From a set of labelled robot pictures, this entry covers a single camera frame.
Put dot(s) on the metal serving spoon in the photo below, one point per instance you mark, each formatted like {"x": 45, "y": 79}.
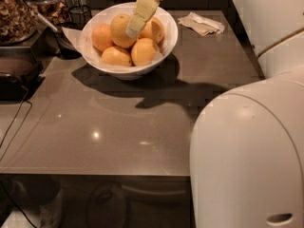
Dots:
{"x": 42, "y": 19}

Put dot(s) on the orange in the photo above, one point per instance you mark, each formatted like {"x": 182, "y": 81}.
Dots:
{"x": 101, "y": 37}
{"x": 117, "y": 29}
{"x": 144, "y": 52}
{"x": 117, "y": 56}
{"x": 153, "y": 30}

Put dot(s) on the large glass snack jar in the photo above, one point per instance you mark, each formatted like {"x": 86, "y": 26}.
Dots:
{"x": 17, "y": 22}

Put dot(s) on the crumpled paper napkin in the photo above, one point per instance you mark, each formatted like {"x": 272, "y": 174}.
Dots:
{"x": 201, "y": 25}

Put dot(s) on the dark round pot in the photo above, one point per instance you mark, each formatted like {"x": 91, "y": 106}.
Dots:
{"x": 67, "y": 50}

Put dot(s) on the small glass snack jar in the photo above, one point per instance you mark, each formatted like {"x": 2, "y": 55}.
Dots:
{"x": 56, "y": 11}

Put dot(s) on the black wire cup holder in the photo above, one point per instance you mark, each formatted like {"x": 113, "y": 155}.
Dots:
{"x": 80, "y": 15}

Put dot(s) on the white ceramic bowl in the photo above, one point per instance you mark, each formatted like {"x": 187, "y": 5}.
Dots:
{"x": 131, "y": 72}

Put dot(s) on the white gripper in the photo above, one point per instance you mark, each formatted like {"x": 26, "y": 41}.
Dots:
{"x": 143, "y": 11}

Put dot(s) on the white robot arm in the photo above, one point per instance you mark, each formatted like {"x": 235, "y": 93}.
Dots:
{"x": 247, "y": 145}

